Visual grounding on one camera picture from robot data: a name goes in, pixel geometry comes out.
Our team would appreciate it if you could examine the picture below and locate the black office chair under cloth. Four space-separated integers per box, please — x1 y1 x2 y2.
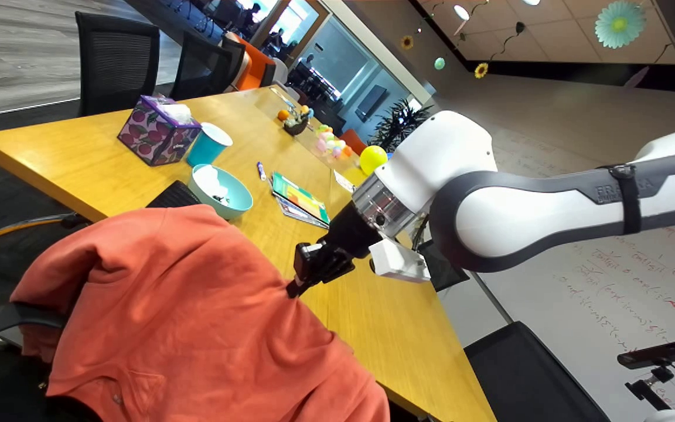
0 182 196 422

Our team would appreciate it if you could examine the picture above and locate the black camera on tripod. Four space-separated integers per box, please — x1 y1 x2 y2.
616 343 675 410

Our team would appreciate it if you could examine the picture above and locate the small black tray with items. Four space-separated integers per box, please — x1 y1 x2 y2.
276 106 313 137

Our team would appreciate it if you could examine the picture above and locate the teal cup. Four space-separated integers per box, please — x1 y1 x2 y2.
184 123 232 166

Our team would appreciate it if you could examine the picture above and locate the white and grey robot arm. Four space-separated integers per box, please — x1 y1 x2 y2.
285 111 675 299

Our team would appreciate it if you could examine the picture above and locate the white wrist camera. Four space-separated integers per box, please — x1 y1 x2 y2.
370 240 430 282

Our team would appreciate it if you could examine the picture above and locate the teal bowl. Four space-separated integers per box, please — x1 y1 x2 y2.
190 165 254 220

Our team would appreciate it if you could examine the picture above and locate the yellow ball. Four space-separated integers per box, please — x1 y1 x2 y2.
359 146 389 177

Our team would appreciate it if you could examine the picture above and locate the purple patterned tissue box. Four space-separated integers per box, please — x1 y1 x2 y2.
116 96 201 166

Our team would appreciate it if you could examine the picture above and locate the black chair near right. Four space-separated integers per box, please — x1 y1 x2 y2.
466 321 610 422

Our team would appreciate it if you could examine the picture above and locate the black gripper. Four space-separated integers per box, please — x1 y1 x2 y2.
285 204 380 299

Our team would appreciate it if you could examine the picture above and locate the orange chair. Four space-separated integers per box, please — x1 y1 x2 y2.
236 38 276 89

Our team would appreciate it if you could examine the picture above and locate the orange-red cloth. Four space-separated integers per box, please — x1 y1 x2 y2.
12 206 389 422

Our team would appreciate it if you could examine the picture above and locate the black chair far left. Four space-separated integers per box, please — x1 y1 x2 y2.
75 11 159 116

